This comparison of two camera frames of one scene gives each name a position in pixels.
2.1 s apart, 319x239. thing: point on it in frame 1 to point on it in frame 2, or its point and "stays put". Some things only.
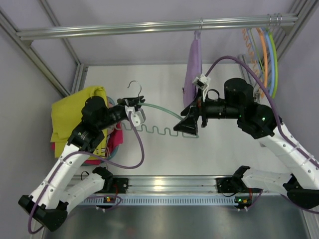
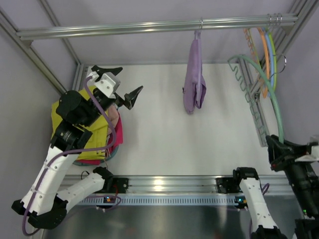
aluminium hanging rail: [181, 26] stays put
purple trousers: [193, 68] stays put
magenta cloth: [115, 137] stays put
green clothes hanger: [153, 127] to [246, 96]
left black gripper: [127, 105] to [118, 98]
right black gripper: [200, 112] to [278, 154]
